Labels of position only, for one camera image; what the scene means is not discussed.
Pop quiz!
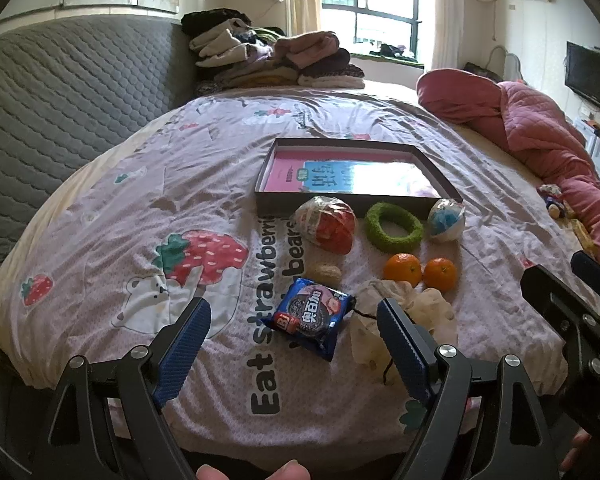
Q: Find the green fuzzy ring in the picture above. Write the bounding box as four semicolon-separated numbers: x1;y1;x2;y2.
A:
364;201;425;254

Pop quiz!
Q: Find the grey cardboard box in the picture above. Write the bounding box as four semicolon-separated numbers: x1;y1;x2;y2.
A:
254;137;463;218

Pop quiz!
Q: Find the blue cookie packet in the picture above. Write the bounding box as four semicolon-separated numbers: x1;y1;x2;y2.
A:
260;277;357;362

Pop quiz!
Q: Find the person's left hand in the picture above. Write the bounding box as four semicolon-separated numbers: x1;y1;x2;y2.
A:
196;464;310;480

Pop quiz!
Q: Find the grey quilted headboard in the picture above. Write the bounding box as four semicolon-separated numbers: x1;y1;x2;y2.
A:
0;12;201;326

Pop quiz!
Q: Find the green sill cover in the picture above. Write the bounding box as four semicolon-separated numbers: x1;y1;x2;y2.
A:
352;52;426;68

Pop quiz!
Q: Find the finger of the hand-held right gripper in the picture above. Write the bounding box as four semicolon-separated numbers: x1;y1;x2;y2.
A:
570;249;600;311
520;264;600;356

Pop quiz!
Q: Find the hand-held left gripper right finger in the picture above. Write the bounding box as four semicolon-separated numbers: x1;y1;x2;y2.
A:
376;297;563;480

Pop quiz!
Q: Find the pile of folded clothes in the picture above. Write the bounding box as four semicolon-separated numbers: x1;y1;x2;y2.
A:
181;8;366;95

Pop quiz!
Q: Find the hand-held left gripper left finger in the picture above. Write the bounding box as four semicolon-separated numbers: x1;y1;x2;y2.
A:
32;296;213;480

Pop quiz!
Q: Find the clear plastic bag bundle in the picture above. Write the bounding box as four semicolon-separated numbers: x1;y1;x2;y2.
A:
350;280;458;388

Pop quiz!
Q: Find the pink quilt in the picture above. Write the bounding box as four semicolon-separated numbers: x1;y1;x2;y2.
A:
416;67;600;271

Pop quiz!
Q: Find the yellow snack packet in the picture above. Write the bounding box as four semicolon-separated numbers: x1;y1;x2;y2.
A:
570;217;595;252

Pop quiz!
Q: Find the orange mandarin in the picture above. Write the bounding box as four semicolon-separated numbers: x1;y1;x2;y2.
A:
383;253;424;289
424;257;458;292

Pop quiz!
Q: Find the person's right hand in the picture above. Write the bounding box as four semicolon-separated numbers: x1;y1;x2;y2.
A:
560;405;593;473

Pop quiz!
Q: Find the dark bag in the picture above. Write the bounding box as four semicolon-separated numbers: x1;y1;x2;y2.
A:
465;62;501;81

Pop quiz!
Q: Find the dark clothes heap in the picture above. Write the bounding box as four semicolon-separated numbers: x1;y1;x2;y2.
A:
370;42;416;61

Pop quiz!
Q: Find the printed bedsheet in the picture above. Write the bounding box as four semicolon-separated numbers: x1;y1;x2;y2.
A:
0;87;600;441

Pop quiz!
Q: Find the blue white plastic-wrapped ball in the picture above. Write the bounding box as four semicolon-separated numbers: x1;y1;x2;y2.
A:
426;197;467;244

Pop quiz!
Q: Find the red plastic-wrapped ball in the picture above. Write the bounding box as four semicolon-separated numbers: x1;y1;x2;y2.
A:
289;195;357;257

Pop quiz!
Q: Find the window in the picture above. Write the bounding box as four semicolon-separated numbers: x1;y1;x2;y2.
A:
317;0;423;63

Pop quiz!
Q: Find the black television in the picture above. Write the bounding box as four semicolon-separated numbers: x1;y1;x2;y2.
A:
565;41;600;121

